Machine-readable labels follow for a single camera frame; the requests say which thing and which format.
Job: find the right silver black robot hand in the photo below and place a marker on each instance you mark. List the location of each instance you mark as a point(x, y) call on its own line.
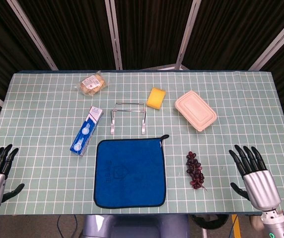
point(261, 188)

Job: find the blue towel with black trim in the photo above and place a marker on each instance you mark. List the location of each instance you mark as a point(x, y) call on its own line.
point(129, 173)

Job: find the small silver metal rack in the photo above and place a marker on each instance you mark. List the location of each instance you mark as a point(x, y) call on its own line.
point(144, 126)

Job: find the black round object under table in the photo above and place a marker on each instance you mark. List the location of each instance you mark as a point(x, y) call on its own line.
point(211, 221)

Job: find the bunch of dark red grapes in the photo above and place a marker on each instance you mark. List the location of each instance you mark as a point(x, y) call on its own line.
point(194, 169)

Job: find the green grid tablecloth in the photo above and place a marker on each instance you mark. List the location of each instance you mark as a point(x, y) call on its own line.
point(45, 124)

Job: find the beige lidded lunch box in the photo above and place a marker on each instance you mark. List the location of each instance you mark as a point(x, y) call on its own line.
point(195, 110)

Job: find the blue white toothpaste box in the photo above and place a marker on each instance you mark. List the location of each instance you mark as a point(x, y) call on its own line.
point(86, 131)

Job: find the grey-blue robot torso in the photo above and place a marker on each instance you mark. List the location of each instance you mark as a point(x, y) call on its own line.
point(132, 225)

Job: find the yellow sponge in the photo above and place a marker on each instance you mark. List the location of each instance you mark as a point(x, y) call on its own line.
point(155, 98)

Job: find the clear bag of biscuits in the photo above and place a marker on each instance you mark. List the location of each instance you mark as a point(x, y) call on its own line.
point(92, 83)

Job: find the white partition base foot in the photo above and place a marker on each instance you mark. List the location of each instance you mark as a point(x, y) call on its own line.
point(169, 67)

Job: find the white partition post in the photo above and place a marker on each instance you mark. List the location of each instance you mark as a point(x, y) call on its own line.
point(32, 34)
point(188, 34)
point(114, 34)
point(276, 42)

